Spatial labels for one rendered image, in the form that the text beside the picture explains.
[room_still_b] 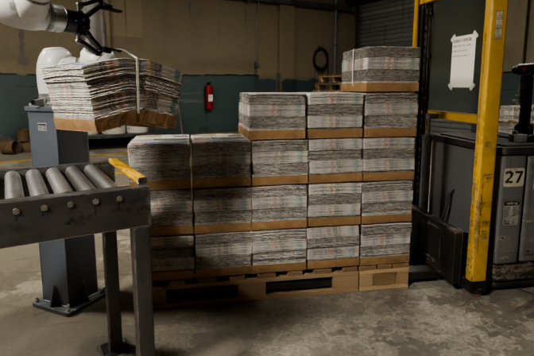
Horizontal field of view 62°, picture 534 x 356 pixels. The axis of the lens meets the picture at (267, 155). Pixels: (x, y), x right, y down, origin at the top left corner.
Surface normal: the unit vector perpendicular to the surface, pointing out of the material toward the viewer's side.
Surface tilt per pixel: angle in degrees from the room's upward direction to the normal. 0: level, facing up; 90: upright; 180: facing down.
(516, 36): 90
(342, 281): 90
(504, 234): 90
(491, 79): 90
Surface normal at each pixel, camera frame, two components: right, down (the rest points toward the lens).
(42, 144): -0.43, 0.14
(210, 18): 0.51, 0.14
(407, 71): 0.18, 0.15
